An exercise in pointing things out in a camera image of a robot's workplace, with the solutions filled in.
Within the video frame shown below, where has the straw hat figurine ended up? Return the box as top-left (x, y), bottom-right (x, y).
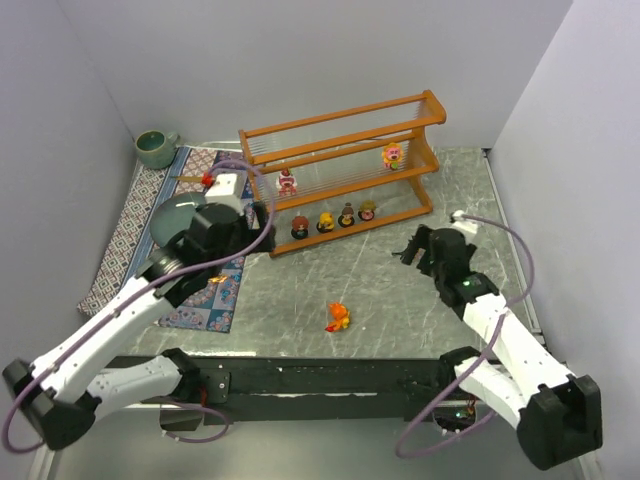
top-left (358, 200), bottom-right (376, 221)

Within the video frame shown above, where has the red-haired figurine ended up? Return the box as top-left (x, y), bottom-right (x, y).
top-left (290, 215), bottom-right (309, 240)

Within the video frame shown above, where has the brown-haired figurine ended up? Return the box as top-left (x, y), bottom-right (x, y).
top-left (338, 202), bottom-right (355, 228)

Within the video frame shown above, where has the strawberry cake slice toy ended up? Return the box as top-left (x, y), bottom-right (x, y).
top-left (276, 168), bottom-right (297, 197)

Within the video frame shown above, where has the pink bear sunflower toy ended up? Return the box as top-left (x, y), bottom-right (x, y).
top-left (381, 142), bottom-right (404, 171)

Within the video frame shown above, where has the yellow-haired figurine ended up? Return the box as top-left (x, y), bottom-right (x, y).
top-left (316, 212), bottom-right (335, 234)

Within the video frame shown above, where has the orange dragon toy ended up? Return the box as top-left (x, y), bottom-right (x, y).
top-left (325, 302), bottom-right (350, 333)

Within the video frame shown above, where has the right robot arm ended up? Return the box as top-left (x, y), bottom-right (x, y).
top-left (400, 214), bottom-right (603, 470)

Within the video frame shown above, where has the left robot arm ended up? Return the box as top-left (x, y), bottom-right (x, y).
top-left (2, 201), bottom-right (275, 451)

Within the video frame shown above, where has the orange wooden three-tier shelf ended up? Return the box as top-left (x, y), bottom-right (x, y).
top-left (238, 90), bottom-right (447, 257)

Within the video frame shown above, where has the black yellow spiky figurine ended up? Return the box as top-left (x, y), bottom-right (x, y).
top-left (392, 239), bottom-right (419, 265)

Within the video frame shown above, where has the teal ceramic plate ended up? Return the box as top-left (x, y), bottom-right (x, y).
top-left (149, 192), bottom-right (206, 247)

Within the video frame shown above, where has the patterned blue placemat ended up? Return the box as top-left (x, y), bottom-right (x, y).
top-left (77, 147), bottom-right (244, 333)

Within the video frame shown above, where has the green ceramic mug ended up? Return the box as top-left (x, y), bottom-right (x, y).
top-left (135, 130), bottom-right (180, 170)

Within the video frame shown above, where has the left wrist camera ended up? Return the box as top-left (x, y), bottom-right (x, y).
top-left (204, 170), bottom-right (247, 211)

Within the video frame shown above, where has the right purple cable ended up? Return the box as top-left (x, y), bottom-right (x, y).
top-left (394, 212), bottom-right (536, 460)

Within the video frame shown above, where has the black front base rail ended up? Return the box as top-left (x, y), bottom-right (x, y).
top-left (99, 352), bottom-right (506, 426)

